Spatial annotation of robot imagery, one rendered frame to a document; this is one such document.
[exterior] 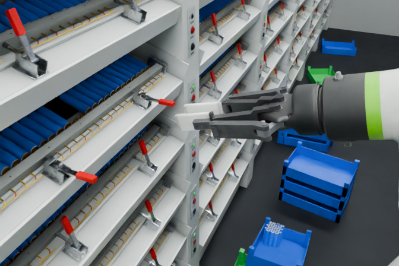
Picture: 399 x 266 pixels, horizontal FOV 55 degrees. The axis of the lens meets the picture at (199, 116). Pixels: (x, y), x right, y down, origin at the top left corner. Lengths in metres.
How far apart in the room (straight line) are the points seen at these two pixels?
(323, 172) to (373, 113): 1.44
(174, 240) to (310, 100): 0.86
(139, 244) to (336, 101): 0.69
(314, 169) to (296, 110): 1.42
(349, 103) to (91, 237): 0.56
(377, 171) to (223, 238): 0.99
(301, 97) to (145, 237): 0.65
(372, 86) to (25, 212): 0.52
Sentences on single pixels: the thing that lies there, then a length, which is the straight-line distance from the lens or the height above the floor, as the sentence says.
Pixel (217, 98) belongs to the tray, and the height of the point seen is 0.74.
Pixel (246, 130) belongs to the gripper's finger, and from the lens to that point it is 0.55.
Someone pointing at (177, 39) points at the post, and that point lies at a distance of 0.94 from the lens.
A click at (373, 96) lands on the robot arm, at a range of 0.52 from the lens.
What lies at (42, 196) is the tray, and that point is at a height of 0.93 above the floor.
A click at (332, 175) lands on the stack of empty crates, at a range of 1.95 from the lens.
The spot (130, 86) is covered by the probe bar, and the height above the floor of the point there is 0.97.
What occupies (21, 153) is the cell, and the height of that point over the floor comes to 0.97.
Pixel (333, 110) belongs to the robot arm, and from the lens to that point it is 0.53.
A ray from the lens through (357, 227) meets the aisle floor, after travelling 1.97.
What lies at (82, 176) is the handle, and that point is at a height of 0.96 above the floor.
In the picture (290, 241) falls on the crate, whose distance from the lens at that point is 1.82.
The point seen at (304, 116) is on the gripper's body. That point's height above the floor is 1.07.
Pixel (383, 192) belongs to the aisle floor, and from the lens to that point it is 2.21.
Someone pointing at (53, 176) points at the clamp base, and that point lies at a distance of 0.68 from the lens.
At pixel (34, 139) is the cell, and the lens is 0.72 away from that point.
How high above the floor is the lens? 1.35
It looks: 31 degrees down
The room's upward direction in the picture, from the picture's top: straight up
